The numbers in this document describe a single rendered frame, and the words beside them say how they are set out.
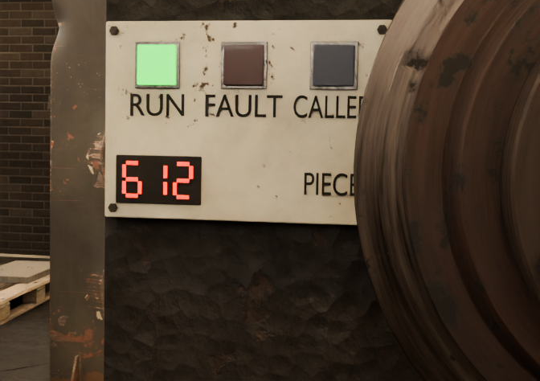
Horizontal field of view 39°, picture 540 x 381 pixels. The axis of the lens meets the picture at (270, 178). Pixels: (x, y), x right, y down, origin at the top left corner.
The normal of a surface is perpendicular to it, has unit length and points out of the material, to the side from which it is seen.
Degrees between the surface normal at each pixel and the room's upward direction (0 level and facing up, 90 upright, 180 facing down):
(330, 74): 90
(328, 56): 90
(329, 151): 90
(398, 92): 90
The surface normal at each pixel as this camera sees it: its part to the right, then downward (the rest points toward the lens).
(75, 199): -0.16, 0.05
